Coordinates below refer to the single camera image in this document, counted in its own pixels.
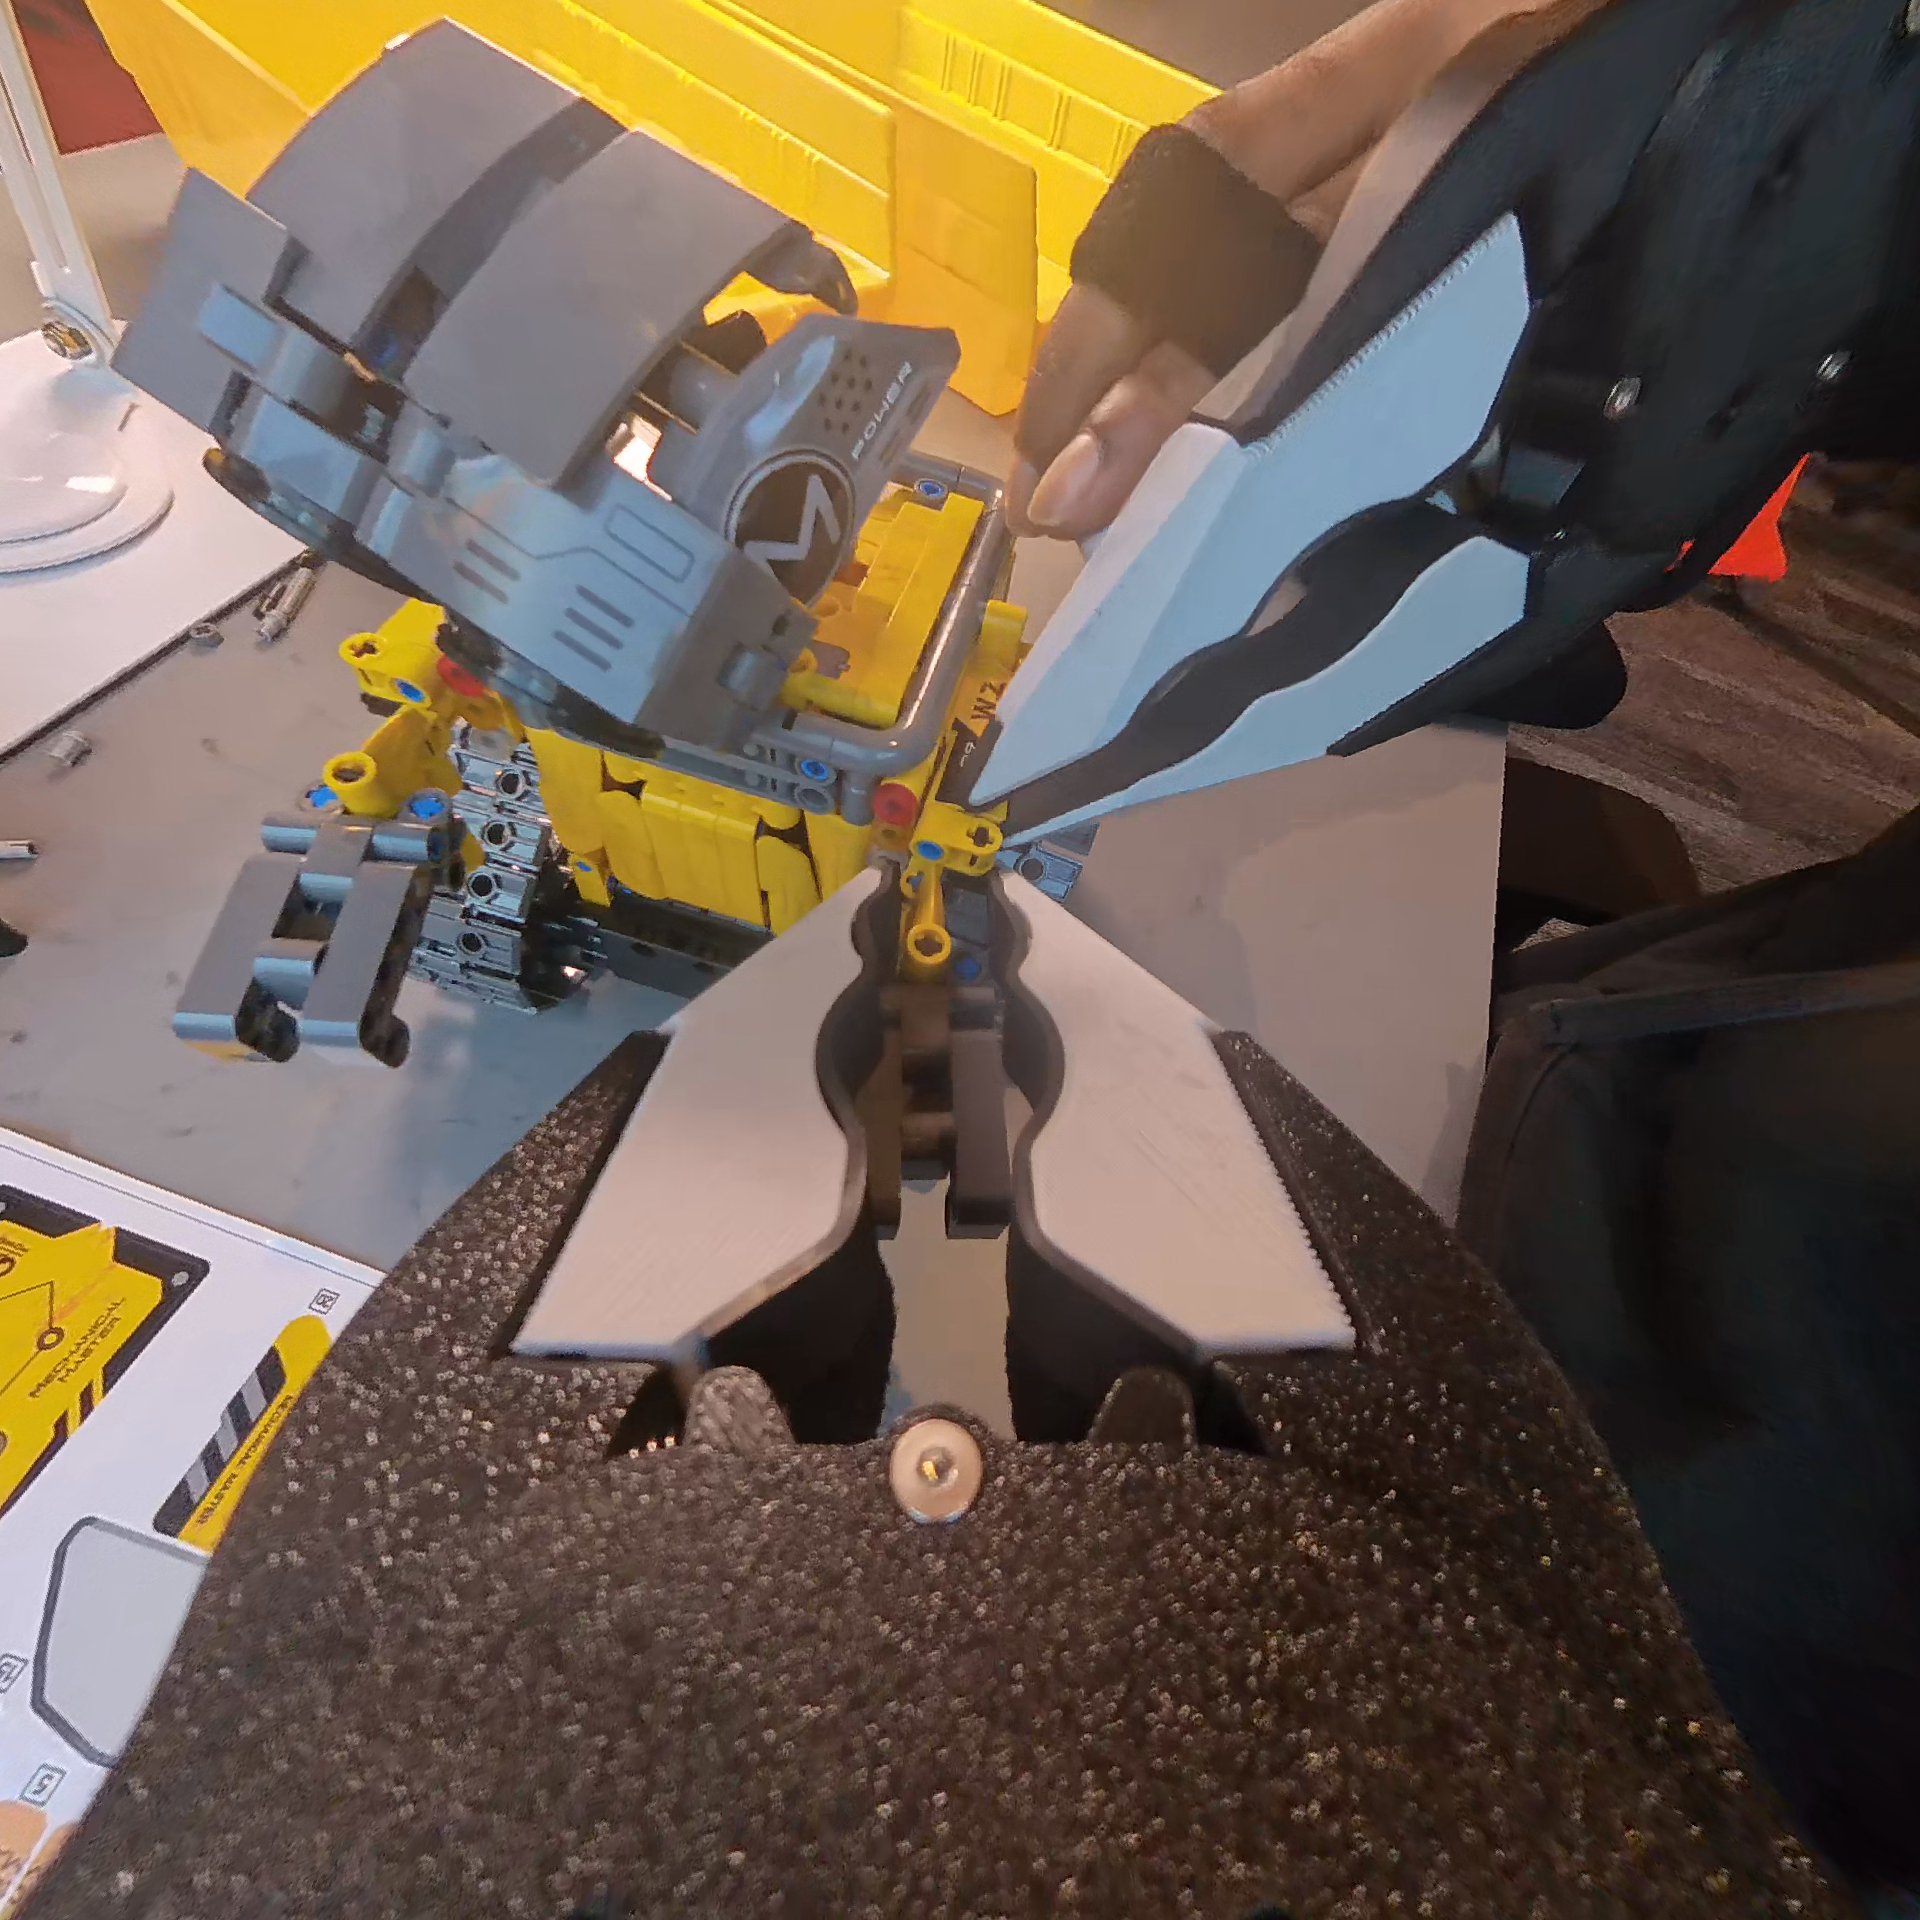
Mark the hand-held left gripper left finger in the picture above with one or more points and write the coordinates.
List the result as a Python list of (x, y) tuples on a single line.
[(704, 1184)]

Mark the yellow grey toy brick robot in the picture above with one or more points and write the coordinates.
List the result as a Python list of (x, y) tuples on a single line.
[(704, 824)]

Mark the white book stand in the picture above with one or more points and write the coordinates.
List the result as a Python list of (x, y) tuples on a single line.
[(90, 600)]

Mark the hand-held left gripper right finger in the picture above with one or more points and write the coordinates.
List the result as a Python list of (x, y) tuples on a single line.
[(1184, 1184)]

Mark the red plastic tub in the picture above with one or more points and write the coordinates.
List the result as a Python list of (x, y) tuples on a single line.
[(1755, 524)]

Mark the grey desk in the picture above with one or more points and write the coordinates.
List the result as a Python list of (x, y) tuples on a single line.
[(1321, 931)]

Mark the white sticker sheet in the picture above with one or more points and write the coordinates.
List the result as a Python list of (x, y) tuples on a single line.
[(150, 1351)]

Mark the yellow plastic bin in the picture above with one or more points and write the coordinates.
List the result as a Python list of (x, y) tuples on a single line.
[(1080, 74), (961, 254)]

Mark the long grey axle pin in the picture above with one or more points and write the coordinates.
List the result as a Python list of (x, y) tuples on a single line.
[(285, 596)]

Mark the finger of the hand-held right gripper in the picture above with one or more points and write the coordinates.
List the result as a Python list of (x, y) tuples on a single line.
[(1381, 630), (1274, 480)]

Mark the yellow black strip sticker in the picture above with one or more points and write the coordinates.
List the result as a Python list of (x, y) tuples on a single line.
[(982, 729)]

